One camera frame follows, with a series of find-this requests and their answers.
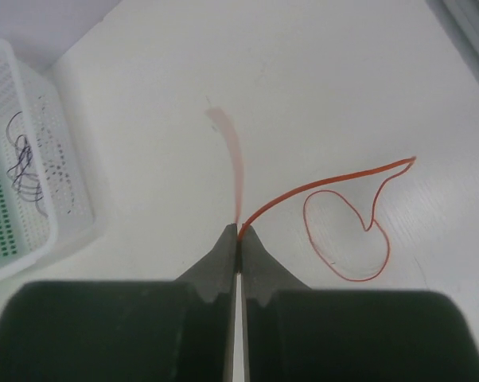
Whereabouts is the aluminium rail frame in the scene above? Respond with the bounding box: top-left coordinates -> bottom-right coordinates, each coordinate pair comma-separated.
427,0 -> 479,83

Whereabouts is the white perforated plastic basket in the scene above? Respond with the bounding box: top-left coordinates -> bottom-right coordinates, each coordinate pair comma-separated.
0,39 -> 94,281

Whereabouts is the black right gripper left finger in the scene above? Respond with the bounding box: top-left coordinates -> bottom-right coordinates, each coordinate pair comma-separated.
0,224 -> 237,381

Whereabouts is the purple wire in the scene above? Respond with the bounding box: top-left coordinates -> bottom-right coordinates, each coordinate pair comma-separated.
4,111 -> 49,218

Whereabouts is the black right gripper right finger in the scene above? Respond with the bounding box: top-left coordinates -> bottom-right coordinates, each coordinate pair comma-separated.
238,228 -> 479,381

